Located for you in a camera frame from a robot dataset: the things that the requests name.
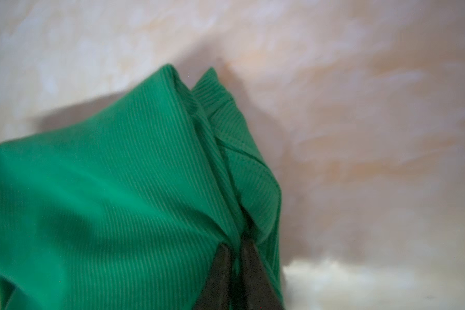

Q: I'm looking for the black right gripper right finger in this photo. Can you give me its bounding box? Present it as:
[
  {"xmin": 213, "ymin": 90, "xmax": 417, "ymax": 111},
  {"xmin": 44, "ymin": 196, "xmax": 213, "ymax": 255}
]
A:
[{"xmin": 240, "ymin": 236, "xmax": 284, "ymax": 310}]

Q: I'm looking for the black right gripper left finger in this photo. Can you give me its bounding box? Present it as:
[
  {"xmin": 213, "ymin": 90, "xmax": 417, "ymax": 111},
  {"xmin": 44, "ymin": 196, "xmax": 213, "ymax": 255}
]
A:
[{"xmin": 192, "ymin": 244, "xmax": 233, "ymax": 310}]

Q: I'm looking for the green tank top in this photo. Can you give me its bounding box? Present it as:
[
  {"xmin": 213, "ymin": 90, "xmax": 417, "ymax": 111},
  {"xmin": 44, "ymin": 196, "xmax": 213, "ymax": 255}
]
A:
[{"xmin": 0, "ymin": 65, "xmax": 284, "ymax": 309}]

